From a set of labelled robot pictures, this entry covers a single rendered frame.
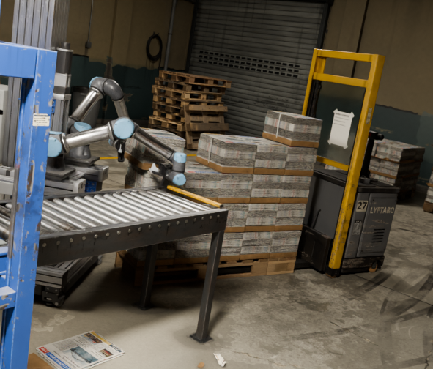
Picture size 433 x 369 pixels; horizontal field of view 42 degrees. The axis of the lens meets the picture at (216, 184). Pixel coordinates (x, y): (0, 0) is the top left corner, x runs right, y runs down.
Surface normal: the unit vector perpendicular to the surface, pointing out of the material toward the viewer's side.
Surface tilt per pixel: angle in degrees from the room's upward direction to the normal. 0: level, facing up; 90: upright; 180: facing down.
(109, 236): 90
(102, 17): 90
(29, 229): 90
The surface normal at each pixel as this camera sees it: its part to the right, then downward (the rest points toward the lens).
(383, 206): 0.52, 0.26
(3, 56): 0.75, 0.26
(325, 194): -0.84, -0.02
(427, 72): -0.64, 0.06
